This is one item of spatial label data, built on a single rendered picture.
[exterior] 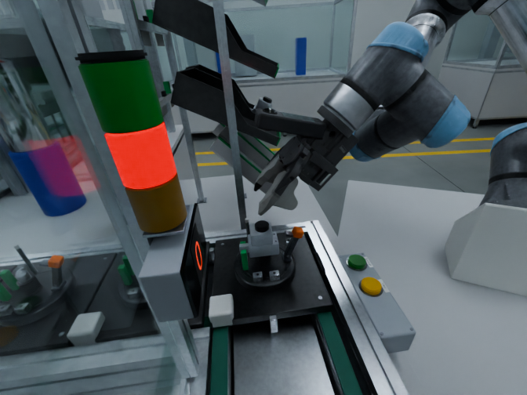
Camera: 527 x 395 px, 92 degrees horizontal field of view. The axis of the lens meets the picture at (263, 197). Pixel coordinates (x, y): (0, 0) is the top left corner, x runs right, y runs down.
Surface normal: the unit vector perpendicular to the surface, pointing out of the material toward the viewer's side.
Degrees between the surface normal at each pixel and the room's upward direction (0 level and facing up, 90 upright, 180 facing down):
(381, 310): 0
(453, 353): 0
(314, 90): 90
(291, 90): 90
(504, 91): 90
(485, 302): 0
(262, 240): 90
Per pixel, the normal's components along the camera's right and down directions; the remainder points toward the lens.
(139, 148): 0.40, 0.45
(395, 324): -0.05, -0.86
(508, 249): -0.41, 0.49
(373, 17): 0.00, 0.51
